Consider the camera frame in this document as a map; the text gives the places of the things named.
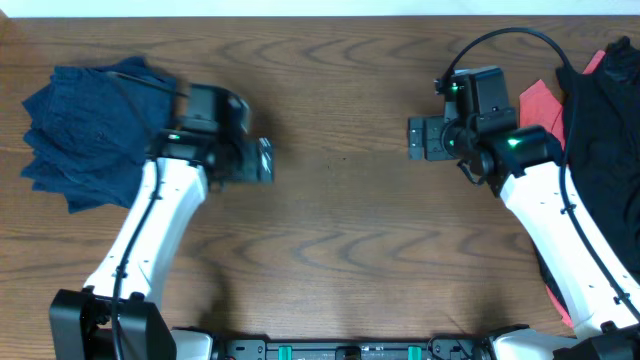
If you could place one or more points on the black garment pile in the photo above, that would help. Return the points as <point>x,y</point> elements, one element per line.
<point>602,108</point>

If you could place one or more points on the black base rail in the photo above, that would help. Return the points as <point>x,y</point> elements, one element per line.
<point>345,350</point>

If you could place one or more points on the red garment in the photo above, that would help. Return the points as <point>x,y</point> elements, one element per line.
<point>538,106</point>

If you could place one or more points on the navy blue denim shorts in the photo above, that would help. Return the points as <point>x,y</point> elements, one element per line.
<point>90,129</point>

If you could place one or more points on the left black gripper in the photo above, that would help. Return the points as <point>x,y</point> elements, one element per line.
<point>250,172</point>

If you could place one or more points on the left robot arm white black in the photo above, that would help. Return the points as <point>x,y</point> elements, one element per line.
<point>116,315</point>

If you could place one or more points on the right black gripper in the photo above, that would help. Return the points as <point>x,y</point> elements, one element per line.
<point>435,126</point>

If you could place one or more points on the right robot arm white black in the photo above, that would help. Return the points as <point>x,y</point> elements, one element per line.
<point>522,168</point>

